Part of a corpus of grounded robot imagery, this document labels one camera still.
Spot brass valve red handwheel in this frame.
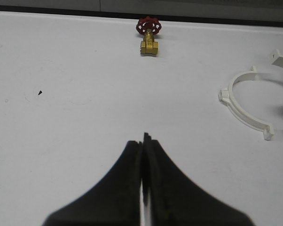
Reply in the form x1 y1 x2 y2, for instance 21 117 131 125
136 16 162 55

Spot white pipe clamp half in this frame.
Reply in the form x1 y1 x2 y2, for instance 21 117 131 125
270 49 283 68
218 66 275 140

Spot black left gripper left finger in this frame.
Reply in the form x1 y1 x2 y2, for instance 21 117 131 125
44 141 142 226

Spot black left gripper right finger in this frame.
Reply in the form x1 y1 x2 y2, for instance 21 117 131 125
142 133 253 226

